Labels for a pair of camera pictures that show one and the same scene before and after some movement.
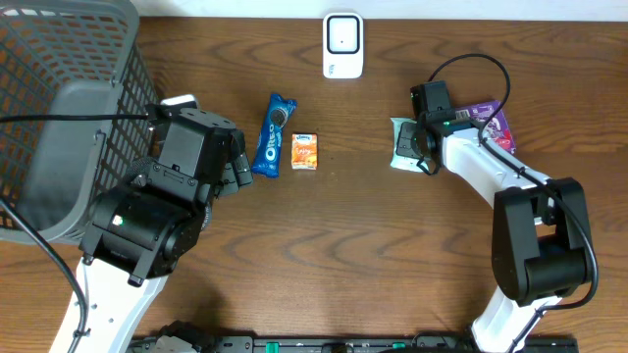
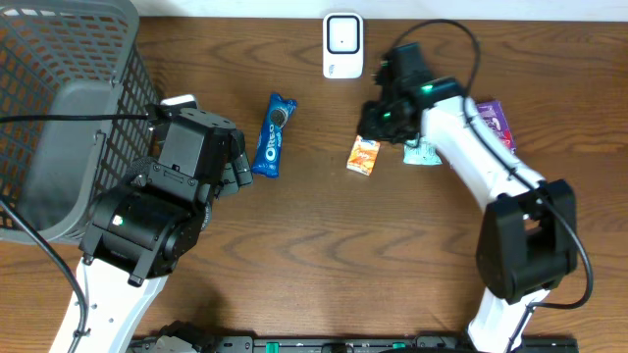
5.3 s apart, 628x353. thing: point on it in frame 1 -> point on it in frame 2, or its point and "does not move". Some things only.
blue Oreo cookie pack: (278, 116) does not move
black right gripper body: (408, 145) -> (385, 123)
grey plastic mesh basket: (63, 59) does not move
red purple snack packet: (497, 127) does not move
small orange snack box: (304, 151) -> (363, 155)
